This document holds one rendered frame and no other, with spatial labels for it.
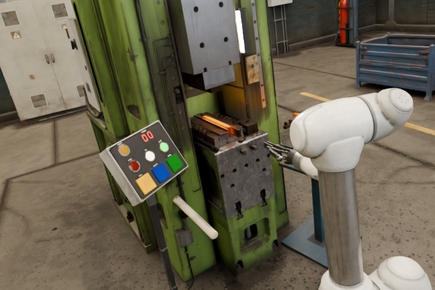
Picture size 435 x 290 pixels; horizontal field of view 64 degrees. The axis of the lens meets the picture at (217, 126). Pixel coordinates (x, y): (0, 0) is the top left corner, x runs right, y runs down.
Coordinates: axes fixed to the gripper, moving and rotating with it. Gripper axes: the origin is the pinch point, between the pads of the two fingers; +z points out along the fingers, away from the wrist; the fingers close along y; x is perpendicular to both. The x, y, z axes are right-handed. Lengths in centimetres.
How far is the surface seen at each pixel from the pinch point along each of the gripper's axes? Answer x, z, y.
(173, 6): 72, 44, -18
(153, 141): 14, 24, -51
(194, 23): 62, 35, -12
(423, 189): -100, 8, 156
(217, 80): 30.5, 35.1, -4.4
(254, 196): -46, 29, 5
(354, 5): -4, 438, 611
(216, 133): -1.1, 39.1, -8.1
